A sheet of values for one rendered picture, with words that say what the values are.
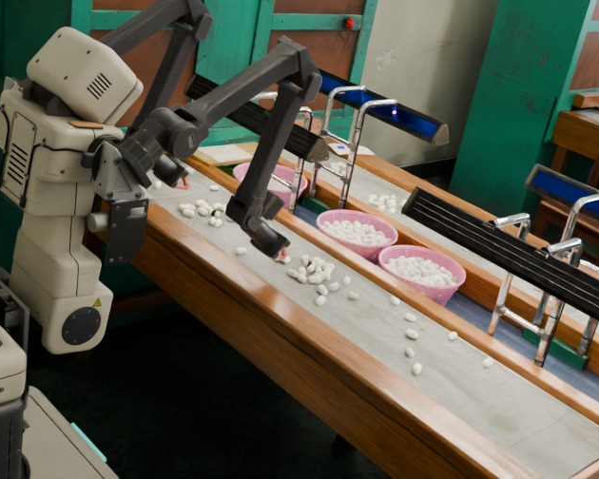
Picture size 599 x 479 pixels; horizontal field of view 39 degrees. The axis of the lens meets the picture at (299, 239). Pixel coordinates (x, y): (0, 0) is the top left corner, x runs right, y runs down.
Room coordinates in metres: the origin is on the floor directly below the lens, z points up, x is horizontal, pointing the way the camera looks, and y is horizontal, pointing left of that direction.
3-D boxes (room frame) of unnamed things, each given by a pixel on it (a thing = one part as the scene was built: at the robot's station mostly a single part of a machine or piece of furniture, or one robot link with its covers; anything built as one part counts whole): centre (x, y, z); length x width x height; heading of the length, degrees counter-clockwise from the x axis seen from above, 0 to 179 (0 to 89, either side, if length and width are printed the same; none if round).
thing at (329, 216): (2.53, -0.18, 0.72); 0.27 x 0.27 x 0.10
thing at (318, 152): (2.51, 0.21, 1.08); 0.62 x 0.08 x 0.07; 47
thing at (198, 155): (2.98, 0.30, 0.77); 0.33 x 0.15 x 0.01; 137
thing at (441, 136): (2.92, -0.17, 1.08); 0.62 x 0.08 x 0.07; 47
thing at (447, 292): (2.34, -0.38, 0.72); 0.27 x 0.27 x 0.10
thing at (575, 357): (2.19, -0.82, 0.90); 0.20 x 0.19 x 0.45; 47
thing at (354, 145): (2.86, -0.12, 0.90); 0.20 x 0.19 x 0.45; 47
